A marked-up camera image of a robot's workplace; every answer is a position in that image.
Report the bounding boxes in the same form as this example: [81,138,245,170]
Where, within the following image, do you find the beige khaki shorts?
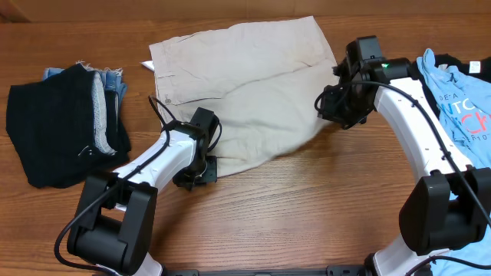
[150,16,338,176]

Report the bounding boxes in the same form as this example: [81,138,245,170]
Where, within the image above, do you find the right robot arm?
[315,36,490,276]

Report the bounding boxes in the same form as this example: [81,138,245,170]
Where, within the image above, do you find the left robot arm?
[60,108,220,275]

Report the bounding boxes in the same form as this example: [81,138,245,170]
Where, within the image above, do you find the black garment right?
[411,54,491,117]

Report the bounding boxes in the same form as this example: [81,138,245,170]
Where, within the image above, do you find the light blue t-shirt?
[416,48,491,276]

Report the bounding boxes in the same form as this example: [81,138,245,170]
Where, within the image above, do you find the blue denim shorts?
[41,60,129,112]

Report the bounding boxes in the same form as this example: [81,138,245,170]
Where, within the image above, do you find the black folded garment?
[6,64,131,189]

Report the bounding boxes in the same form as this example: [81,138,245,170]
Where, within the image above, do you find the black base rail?
[163,264,372,276]

